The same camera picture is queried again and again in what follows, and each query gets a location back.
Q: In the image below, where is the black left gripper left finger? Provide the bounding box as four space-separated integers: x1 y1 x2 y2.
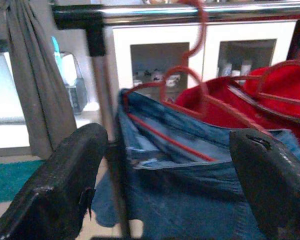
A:
0 122 109 240

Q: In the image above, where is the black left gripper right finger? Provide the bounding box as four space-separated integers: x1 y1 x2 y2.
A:
229 128 300 240

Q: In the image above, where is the teal floor mat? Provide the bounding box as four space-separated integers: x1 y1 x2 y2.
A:
0 159 45 204

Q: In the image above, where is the blue denim garment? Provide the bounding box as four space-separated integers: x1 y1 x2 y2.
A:
91 87 300 240

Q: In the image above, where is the glass sliding door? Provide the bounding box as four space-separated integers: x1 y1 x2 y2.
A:
0 51 32 158

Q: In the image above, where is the grey curtain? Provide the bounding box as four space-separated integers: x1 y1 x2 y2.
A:
0 0 78 160

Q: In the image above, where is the red polo shirt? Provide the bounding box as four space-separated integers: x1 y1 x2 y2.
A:
174 57 300 157

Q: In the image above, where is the white grey appliance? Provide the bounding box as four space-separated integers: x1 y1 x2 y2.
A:
51 36 89 114

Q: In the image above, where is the white glass door cabinet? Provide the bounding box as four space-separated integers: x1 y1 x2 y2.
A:
109 19 299 106

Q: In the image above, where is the chrome clothes rack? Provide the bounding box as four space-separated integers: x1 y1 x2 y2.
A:
51 1 300 240

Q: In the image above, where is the red wire hanger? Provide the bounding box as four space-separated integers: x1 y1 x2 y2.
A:
227 46 300 126
121 0 273 163

